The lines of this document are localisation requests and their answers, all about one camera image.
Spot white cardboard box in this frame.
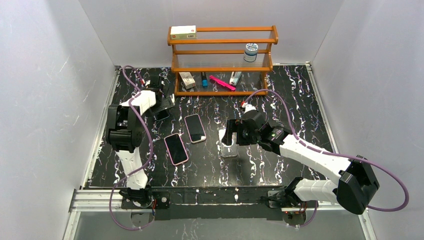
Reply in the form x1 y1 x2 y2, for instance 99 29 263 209
169 25 197 40

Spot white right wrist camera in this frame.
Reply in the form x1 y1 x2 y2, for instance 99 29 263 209
241 102 257 114

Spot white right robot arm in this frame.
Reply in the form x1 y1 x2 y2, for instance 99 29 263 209
219 109 380 215

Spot dark teal smartphone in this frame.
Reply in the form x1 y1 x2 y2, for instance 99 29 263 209
154 109 170 121

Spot black smartphone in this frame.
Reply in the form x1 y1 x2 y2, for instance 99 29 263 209
165 133 188 165
184 114 206 144

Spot pink phone case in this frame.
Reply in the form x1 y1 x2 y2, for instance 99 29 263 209
163 132 190 167

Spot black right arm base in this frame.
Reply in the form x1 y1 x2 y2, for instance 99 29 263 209
258 190 308 227

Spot pink comb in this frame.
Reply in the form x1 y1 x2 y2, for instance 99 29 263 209
209 75 236 92

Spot wooden three-tier shelf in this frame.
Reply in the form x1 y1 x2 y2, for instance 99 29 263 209
167 25 279 97

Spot blue black marker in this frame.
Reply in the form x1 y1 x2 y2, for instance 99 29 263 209
201 72 209 88

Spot aluminium frame rail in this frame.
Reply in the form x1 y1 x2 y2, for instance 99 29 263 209
63 63 376 240

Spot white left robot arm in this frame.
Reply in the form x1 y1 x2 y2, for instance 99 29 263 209
105 76 175 190

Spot small grey box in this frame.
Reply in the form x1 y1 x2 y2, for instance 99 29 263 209
179 72 196 90

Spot beige phone case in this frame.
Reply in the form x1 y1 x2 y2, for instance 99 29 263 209
183 113 207 144

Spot clear magsafe phone case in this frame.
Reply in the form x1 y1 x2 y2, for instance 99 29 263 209
218 128 239 158

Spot white teal stapler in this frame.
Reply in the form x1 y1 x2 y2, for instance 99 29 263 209
229 71 242 86

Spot white blue round jar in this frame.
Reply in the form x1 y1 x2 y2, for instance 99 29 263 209
243 43 259 63

